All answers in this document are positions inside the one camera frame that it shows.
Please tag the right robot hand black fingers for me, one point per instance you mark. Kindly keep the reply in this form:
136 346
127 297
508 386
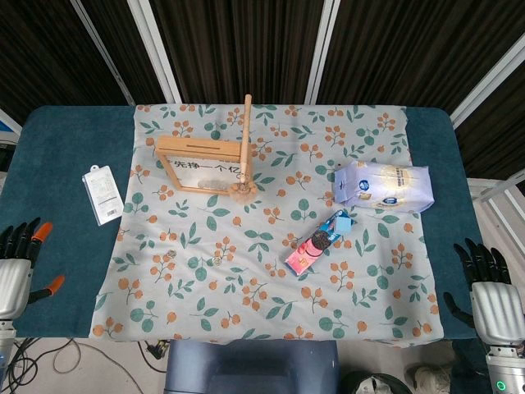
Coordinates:
496 308

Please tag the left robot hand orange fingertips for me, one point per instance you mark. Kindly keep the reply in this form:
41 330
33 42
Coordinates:
14 283

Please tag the silver coin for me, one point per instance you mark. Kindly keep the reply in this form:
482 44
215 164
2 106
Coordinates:
217 260

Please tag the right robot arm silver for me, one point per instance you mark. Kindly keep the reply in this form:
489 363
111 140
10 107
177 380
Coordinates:
506 369

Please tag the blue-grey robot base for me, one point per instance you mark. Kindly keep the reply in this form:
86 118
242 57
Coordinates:
250 369

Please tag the coins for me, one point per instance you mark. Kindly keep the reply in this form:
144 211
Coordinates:
213 184

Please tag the blue jeans leg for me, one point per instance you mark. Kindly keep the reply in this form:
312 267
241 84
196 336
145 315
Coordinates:
471 365

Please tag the white shoe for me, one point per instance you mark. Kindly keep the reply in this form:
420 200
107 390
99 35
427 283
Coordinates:
428 377

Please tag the white flat plastic package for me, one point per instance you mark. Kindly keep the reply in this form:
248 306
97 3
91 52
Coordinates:
102 195

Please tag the black bin with bag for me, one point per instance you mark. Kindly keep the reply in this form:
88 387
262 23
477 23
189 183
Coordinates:
375 383

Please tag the teal table cover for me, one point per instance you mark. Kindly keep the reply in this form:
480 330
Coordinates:
53 143

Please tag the black power plug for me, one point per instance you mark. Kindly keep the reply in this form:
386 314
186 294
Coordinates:
158 349

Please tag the white board with blue edge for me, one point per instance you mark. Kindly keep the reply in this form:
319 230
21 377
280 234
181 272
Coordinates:
6 123

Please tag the white purple snack bag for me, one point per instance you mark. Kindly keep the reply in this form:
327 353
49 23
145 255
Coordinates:
385 186

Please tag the dark ribbed partition panel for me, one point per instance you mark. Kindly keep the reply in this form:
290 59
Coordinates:
410 41
41 49
123 41
238 41
500 135

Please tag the light blue cube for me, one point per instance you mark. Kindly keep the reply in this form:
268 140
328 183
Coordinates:
343 225

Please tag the pink blue cookie box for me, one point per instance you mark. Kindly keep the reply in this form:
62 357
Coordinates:
311 248

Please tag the floral printed tablecloth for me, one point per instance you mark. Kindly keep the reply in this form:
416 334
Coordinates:
266 312

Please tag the wooden stick stand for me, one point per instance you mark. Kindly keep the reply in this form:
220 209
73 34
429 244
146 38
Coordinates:
246 135

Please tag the white metal rack frame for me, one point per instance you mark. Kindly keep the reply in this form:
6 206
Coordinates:
477 189

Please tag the white partition post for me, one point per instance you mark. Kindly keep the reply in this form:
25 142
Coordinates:
321 51
488 84
156 51

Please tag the wooden coin bank box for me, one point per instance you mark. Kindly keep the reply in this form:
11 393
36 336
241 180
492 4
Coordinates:
197 145

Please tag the thin grey partition post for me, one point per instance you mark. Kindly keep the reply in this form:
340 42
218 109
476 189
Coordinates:
104 53

